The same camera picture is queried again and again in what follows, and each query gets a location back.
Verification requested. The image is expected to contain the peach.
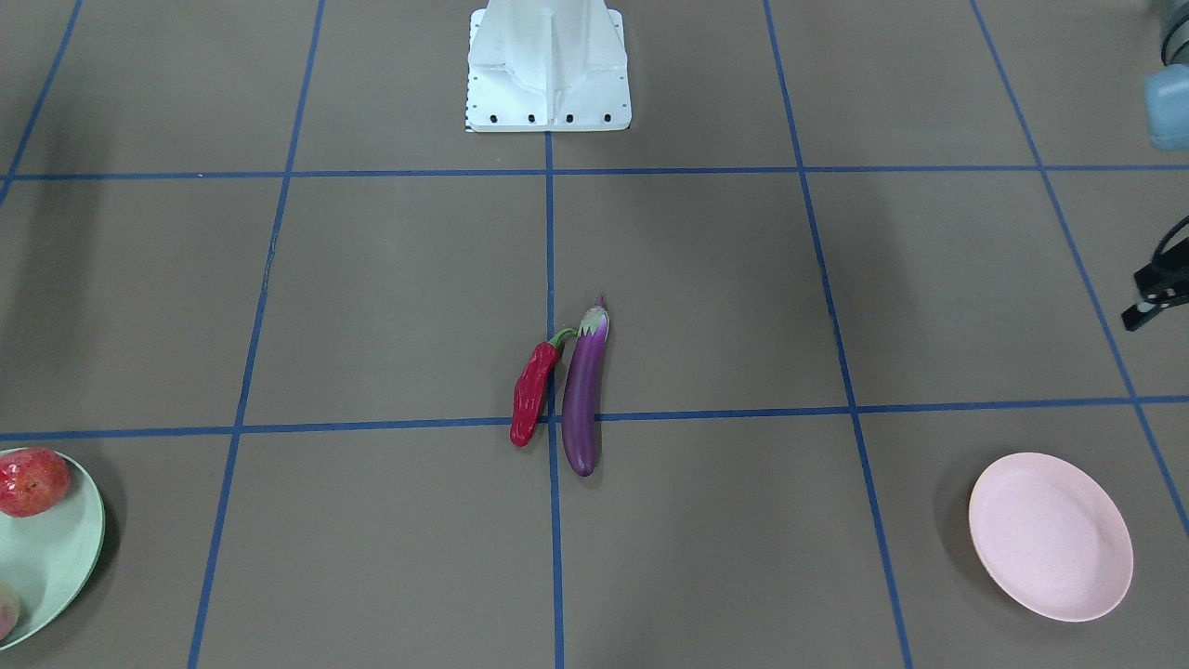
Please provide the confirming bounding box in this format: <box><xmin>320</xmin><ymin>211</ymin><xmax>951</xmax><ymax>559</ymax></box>
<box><xmin>0</xmin><ymin>581</ymin><xmax>23</xmax><ymax>640</ymax></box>

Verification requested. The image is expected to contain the red chili pepper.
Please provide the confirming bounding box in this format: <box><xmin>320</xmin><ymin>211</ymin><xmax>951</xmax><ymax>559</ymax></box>
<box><xmin>509</xmin><ymin>329</ymin><xmax>578</xmax><ymax>448</ymax></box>

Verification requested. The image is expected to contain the pink plate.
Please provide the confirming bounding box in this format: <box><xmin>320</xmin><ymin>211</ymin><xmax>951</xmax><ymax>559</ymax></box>
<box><xmin>967</xmin><ymin>453</ymin><xmax>1135</xmax><ymax>623</ymax></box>

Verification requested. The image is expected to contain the red apple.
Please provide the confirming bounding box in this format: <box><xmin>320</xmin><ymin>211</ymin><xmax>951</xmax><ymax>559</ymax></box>
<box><xmin>1</xmin><ymin>446</ymin><xmax>73</xmax><ymax>519</ymax></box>

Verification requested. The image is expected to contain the green plate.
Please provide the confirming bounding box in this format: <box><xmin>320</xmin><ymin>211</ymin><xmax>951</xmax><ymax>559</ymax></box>
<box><xmin>1</xmin><ymin>453</ymin><xmax>106</xmax><ymax>651</ymax></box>

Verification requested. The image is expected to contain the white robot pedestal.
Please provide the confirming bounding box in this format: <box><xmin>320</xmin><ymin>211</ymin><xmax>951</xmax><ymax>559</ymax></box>
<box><xmin>464</xmin><ymin>1</ymin><xmax>633</xmax><ymax>133</ymax></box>

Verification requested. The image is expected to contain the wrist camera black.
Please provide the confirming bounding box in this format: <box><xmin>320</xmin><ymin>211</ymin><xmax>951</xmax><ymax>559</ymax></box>
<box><xmin>1120</xmin><ymin>216</ymin><xmax>1188</xmax><ymax>332</ymax></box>

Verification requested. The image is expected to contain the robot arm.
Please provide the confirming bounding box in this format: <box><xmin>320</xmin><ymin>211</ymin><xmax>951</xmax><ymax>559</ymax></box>
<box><xmin>1143</xmin><ymin>1</ymin><xmax>1188</xmax><ymax>151</ymax></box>

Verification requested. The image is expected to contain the purple eggplant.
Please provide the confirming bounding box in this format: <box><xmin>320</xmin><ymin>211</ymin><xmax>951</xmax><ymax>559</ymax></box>
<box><xmin>561</xmin><ymin>295</ymin><xmax>610</xmax><ymax>478</ymax></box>

